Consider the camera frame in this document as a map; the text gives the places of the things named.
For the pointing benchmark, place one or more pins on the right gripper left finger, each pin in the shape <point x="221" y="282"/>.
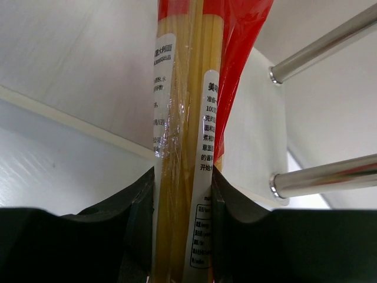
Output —
<point x="110" y="241"/>

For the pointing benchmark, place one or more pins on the white two-tier metal shelf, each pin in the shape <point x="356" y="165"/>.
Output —
<point x="77" y="103"/>

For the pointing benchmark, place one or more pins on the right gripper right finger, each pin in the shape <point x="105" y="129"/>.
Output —
<point x="253" y="244"/>

